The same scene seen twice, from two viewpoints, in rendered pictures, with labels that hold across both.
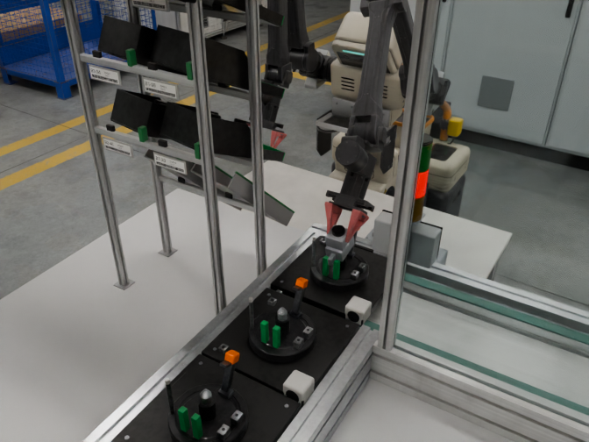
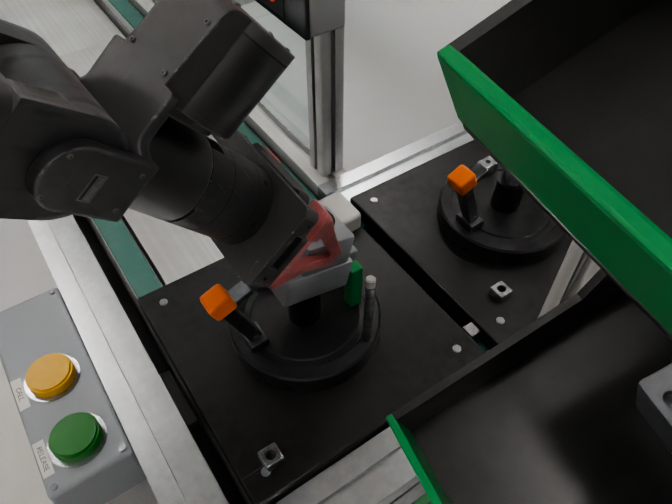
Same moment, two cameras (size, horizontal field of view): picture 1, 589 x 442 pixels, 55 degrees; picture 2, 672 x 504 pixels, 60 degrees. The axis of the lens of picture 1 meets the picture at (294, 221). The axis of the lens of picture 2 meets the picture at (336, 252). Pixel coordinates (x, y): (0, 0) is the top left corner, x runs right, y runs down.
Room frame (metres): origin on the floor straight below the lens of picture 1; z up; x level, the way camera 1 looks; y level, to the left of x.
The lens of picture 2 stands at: (1.36, 0.05, 1.43)
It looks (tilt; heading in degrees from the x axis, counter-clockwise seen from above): 48 degrees down; 205
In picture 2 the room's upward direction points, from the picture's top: straight up
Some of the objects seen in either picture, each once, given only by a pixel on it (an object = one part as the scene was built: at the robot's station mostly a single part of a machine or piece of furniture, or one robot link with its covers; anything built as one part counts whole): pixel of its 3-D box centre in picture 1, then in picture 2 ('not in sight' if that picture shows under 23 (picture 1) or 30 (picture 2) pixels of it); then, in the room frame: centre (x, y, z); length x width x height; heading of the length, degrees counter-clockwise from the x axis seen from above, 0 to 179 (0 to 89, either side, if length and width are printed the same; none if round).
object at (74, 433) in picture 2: not in sight; (77, 439); (1.26, -0.23, 0.96); 0.04 x 0.04 x 0.02
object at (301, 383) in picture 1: (282, 322); (509, 188); (0.87, 0.02, 1.01); 0.24 x 0.24 x 0.13; 59
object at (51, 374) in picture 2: not in sight; (52, 377); (1.23, -0.29, 0.96); 0.04 x 0.04 x 0.02
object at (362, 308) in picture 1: (358, 310); (333, 222); (0.95, -0.14, 0.97); 0.05 x 0.05 x 0.04; 59
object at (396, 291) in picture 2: (338, 276); (306, 330); (1.09, -0.11, 0.96); 0.24 x 0.24 x 0.02; 59
